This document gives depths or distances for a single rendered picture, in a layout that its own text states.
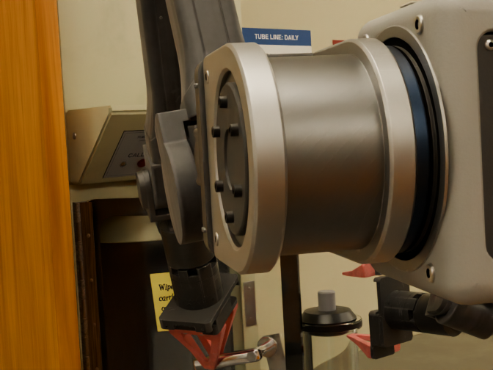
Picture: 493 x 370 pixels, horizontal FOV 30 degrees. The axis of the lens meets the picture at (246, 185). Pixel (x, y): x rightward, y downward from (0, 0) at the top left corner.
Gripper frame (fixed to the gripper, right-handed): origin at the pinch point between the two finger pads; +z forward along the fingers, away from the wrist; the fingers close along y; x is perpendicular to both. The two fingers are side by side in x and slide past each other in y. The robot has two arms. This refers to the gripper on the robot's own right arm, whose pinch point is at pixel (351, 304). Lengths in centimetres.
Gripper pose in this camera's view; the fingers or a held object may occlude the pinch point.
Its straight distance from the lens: 144.2
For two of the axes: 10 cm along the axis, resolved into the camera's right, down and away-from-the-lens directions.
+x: -7.6, 0.8, -6.5
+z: -6.5, 0.2, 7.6
